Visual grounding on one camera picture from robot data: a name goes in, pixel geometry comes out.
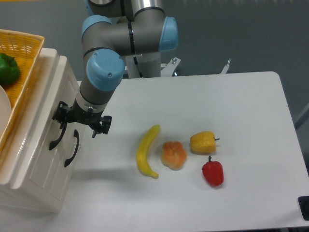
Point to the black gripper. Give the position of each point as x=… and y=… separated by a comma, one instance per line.
x=64, y=114

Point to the black top drawer handle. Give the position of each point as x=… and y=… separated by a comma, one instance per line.
x=54, y=143

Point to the black drawer handle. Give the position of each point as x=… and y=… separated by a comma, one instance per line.
x=54, y=143
x=74, y=149

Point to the white drawer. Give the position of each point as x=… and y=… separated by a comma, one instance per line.
x=48, y=179
x=26, y=150

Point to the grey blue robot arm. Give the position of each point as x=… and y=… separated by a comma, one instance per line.
x=113, y=30

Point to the white drawer cabinet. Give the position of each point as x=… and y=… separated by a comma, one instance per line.
x=33, y=174

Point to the yellow banana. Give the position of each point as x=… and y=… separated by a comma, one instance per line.
x=142, y=152

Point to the white plate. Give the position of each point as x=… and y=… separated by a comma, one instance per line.
x=5, y=110

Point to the green bell pepper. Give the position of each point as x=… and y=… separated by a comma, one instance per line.
x=9, y=70

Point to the yellow woven basket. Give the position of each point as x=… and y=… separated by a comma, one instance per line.
x=26, y=49

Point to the orange bread roll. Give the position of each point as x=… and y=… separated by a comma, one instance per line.
x=173, y=155

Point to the yellow bell pepper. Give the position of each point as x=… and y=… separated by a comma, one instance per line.
x=203, y=142

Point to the red bell pepper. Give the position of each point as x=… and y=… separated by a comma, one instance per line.
x=213, y=172

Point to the black device at table edge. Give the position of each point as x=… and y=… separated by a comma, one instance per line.
x=304, y=206

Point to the black bottom drawer handle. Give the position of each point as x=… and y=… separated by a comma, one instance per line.
x=74, y=149

